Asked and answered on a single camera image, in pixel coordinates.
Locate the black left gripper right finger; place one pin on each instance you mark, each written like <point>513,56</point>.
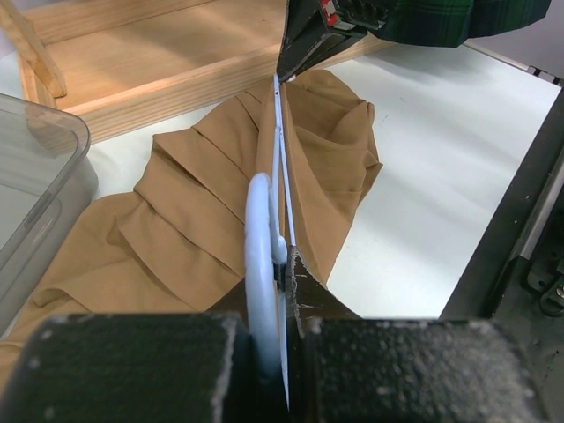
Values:
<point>343,368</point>

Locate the wooden clothes rack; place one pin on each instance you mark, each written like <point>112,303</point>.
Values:
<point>121,65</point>

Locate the tan garment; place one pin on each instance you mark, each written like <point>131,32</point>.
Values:
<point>175,242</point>

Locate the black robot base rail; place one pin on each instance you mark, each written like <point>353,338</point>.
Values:
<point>479,289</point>

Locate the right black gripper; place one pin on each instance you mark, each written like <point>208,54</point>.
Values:
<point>318,30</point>

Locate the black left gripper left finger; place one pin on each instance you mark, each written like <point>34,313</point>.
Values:
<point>133,368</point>

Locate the blue wire hanger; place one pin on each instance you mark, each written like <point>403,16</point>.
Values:
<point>269,231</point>

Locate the green plaid garment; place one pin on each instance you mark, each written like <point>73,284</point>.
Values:
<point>449,23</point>

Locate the clear plastic tray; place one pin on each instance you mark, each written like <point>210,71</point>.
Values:
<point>46,182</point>

